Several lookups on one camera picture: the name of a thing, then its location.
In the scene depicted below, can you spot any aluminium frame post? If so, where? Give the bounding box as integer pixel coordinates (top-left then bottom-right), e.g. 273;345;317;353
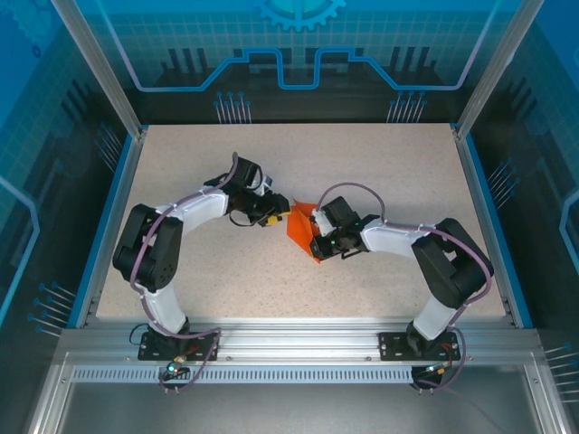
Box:
451;0;547;141
48;0;149;139

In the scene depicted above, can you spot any right cable connector yellow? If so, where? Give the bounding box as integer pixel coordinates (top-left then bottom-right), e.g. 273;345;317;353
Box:
422;361;454;377

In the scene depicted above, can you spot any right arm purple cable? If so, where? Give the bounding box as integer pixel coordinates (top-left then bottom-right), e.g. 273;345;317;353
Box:
315;182;495;395

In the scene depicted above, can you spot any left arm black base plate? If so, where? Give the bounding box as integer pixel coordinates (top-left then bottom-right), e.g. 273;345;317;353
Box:
138;331;222;362

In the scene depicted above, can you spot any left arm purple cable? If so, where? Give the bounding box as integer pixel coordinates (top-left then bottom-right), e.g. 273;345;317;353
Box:
129;152;241;395

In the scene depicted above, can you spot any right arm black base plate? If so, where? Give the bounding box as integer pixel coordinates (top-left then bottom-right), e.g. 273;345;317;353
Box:
378;331;462;362

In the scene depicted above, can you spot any left cable connector green light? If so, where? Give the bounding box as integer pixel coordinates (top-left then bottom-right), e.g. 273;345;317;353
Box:
165;355;190;380

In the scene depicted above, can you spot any aluminium mounting rail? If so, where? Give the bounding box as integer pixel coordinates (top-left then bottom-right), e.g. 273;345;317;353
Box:
61;316;544;367

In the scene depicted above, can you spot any slotted grey cable duct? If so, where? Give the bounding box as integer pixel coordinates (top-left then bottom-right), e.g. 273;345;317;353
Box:
71;364;416;385

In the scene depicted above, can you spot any orange paper sheet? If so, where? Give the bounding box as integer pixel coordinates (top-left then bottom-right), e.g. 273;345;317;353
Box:
287;197;327;264

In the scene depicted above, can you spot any aluminium blue side rail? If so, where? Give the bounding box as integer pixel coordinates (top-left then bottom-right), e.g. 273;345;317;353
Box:
67;126;148;329
451;126;535;329

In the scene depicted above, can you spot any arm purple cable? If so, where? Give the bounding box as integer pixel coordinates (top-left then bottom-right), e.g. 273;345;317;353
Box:
129;152;241;395
315;182;495;395

